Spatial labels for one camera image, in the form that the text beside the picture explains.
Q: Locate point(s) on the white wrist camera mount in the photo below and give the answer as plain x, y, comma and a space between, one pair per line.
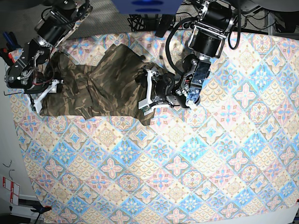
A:
35, 98
148, 105

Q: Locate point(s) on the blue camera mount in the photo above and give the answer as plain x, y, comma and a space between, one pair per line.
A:
147, 6

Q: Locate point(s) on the patterned tablecloth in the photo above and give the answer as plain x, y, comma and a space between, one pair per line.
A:
235, 155

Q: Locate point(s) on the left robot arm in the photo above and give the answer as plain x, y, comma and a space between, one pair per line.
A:
213, 25

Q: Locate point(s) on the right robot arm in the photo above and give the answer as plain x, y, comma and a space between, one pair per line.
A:
62, 20

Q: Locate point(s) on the camouflage T-shirt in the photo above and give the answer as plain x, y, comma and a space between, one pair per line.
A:
110, 88

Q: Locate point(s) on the black clamp lower left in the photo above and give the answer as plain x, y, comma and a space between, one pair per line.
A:
40, 210

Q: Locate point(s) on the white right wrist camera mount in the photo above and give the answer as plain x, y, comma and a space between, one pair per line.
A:
35, 98

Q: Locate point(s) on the white power strip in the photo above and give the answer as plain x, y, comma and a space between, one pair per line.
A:
186, 26

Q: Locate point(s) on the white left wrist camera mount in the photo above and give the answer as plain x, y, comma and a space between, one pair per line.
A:
148, 105

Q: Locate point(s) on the red white label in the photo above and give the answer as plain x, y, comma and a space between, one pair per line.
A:
9, 191

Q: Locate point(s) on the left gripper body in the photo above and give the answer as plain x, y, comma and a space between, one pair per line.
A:
164, 87

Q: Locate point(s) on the black orange clamp upper left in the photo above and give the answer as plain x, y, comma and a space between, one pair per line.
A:
11, 45

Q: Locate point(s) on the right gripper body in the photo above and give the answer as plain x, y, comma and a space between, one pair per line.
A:
37, 82

